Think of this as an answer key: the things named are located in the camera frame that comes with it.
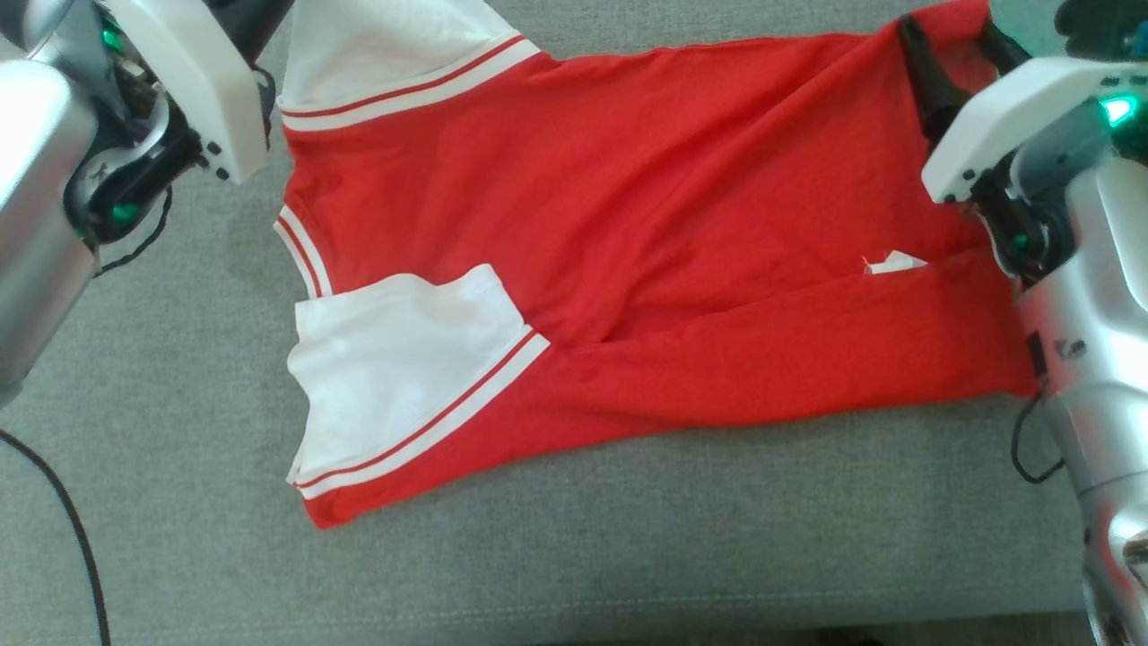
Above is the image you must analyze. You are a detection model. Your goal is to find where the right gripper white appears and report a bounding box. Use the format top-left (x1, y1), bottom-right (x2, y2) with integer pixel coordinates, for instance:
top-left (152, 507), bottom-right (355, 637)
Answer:
top-left (897, 13), bottom-right (1148, 281)

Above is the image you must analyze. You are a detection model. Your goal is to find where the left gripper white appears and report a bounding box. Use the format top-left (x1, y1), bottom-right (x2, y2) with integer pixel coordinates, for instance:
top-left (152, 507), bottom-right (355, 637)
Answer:
top-left (67, 0), bottom-right (297, 245)

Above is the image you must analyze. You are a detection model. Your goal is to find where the red white striped shirt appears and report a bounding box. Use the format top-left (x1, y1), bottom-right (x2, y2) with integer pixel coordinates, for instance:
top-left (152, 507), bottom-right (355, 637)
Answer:
top-left (274, 0), bottom-right (1041, 530)

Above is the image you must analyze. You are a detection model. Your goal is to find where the grey fabric sofa seat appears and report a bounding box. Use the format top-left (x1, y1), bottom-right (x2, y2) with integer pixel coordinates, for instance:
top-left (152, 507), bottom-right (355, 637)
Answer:
top-left (0, 0), bottom-right (1148, 642)

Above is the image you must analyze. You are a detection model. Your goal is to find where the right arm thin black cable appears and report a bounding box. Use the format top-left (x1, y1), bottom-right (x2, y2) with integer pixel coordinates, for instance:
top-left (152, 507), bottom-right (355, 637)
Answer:
top-left (1012, 393), bottom-right (1068, 485)

